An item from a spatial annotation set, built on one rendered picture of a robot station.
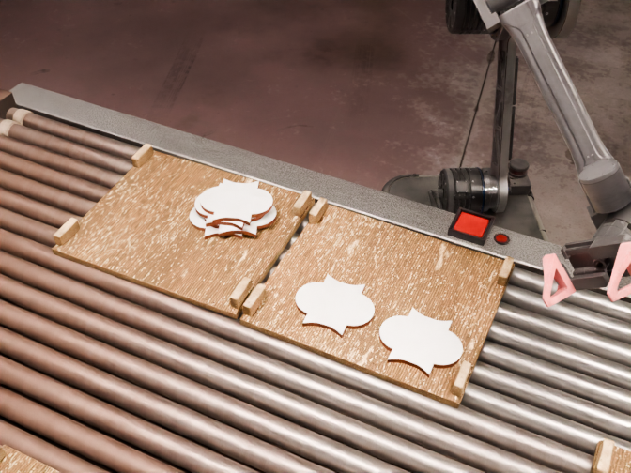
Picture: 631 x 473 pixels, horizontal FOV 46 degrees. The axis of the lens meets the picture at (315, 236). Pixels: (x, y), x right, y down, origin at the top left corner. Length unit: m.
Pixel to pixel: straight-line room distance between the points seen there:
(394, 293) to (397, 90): 2.33
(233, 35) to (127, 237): 2.67
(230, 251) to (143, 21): 2.94
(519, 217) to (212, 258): 1.44
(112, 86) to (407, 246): 2.51
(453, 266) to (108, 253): 0.67
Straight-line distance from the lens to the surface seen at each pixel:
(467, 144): 3.33
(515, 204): 2.70
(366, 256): 1.45
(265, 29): 4.12
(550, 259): 1.11
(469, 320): 1.37
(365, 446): 1.23
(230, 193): 1.52
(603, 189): 1.12
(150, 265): 1.46
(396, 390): 1.28
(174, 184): 1.63
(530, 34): 1.22
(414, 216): 1.57
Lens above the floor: 1.97
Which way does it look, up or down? 44 degrees down
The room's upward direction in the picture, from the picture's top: straight up
